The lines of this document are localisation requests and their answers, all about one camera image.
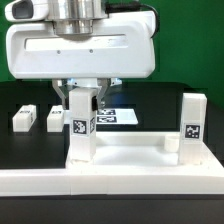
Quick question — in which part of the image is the white desk top tray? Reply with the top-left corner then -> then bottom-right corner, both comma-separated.
65,132 -> 224,176

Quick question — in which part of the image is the white L-shaped fence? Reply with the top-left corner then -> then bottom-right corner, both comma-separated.
0,168 -> 224,197

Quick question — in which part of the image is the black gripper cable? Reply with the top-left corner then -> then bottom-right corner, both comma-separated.
105,1 -> 161,38

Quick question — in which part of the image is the fiducial marker sheet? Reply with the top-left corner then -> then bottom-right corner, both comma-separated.
62,108 -> 139,126

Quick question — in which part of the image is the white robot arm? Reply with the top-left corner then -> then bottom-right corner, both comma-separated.
5,0 -> 158,98

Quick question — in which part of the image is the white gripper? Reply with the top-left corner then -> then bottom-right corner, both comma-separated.
5,0 -> 156,111

